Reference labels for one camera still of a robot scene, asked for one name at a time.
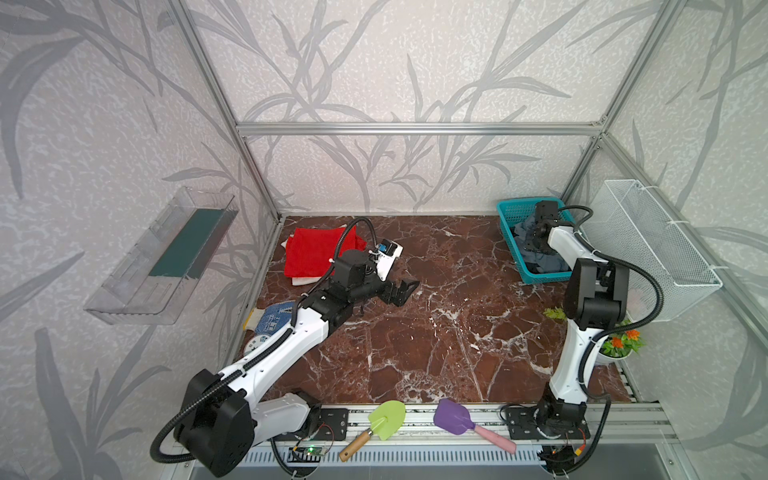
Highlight grey t-shirt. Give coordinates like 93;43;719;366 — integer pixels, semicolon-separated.
512;214;570;274

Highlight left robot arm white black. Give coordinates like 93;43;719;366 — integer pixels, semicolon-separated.
150;240;419;478

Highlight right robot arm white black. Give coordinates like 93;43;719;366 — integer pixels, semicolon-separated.
526;200;630;439

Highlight teal plastic basket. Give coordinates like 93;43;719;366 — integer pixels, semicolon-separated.
497;197;575;285

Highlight red folded t-shirt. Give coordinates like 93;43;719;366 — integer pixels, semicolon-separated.
284;227;346;278

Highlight blue dotted work glove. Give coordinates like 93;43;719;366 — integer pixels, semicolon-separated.
254;301;295;337

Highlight round tape roll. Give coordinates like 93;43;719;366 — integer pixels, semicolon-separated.
243;334;270;357

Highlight potted artificial flower plant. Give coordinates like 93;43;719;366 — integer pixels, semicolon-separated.
543;307;645;365

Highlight small green circuit board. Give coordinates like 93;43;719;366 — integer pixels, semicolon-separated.
289;445;332;463

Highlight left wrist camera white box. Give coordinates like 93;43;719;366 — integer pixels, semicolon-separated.
372;239;403;281

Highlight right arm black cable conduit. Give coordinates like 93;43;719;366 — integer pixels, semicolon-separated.
557;205;666;400

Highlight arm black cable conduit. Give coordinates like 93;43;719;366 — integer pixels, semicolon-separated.
557;205;666;400
148;217;380;464

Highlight white wire mesh basket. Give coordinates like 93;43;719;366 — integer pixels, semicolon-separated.
582;179;722;322

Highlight green garden trowel wooden handle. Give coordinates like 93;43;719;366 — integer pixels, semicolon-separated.
339;400;406;462

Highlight purple scoop pink handle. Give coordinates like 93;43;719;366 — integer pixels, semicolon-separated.
433;399;517;455

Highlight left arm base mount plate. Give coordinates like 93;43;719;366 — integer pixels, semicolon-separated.
290;391;349;441

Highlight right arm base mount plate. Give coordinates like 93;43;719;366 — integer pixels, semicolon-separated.
499;403;591;441

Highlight aluminium frame enclosure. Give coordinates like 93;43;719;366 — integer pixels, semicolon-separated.
161;0;768;480

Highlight clear plastic wall shelf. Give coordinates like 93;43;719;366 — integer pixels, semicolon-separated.
84;187;239;326

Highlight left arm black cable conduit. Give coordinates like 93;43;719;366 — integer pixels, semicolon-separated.
148;217;380;464

